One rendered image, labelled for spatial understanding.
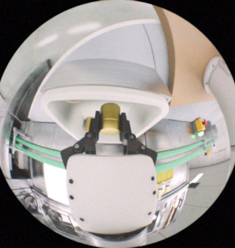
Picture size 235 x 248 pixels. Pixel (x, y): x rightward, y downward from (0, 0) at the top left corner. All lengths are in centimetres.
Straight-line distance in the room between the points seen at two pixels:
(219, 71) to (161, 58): 14
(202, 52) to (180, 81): 9
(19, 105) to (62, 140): 57
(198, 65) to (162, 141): 26
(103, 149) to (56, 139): 22
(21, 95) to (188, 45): 90
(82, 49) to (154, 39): 12
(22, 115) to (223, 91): 100
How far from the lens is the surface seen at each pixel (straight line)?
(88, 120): 26
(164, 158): 34
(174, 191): 93
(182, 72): 17
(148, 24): 15
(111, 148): 33
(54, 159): 42
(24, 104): 84
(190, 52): 16
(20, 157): 99
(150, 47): 16
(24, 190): 96
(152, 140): 28
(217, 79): 21
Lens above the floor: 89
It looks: 24 degrees down
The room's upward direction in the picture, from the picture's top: 179 degrees clockwise
